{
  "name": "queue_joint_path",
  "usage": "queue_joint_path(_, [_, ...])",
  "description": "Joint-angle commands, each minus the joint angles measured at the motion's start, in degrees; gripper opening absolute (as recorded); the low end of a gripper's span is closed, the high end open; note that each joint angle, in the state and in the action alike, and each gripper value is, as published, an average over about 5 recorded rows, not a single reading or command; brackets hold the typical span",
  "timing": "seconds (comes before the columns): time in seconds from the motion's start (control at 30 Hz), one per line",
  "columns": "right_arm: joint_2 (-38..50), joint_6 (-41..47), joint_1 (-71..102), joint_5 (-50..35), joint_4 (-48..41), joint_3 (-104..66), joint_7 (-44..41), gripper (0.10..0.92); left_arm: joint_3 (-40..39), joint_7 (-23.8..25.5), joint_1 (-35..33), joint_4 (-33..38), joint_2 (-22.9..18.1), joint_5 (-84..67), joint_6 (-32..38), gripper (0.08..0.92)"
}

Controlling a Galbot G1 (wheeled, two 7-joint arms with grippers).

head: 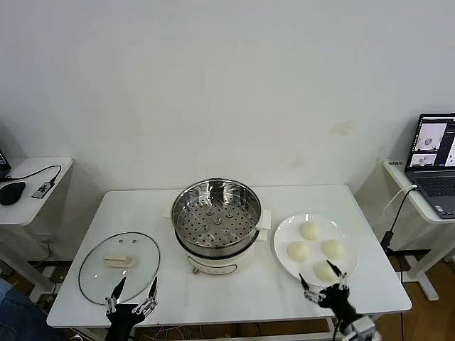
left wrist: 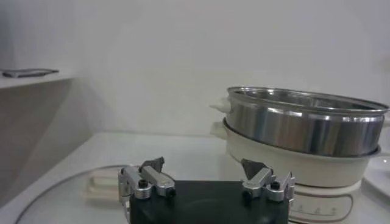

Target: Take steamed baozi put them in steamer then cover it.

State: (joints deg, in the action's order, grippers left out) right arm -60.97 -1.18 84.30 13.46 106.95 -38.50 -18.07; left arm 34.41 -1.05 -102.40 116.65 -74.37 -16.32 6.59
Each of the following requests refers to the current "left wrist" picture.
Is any stainless steel steamer basket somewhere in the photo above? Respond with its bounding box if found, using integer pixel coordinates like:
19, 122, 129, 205
209, 86, 390, 158

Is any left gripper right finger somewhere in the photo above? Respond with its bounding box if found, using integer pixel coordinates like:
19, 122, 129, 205
240, 158, 296, 203

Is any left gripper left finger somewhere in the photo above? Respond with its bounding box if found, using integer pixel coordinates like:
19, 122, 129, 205
118, 156, 177, 202

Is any white side table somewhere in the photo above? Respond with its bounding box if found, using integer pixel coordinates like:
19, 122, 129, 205
0, 72, 92, 208

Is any cream electric cooker base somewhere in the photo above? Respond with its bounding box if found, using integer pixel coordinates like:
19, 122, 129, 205
209, 120, 390, 224

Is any grey usb hub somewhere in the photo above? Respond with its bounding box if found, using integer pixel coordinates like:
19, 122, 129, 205
1, 68, 60, 79

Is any round glass lid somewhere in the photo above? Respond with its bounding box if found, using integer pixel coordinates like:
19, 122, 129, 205
15, 164, 132, 224

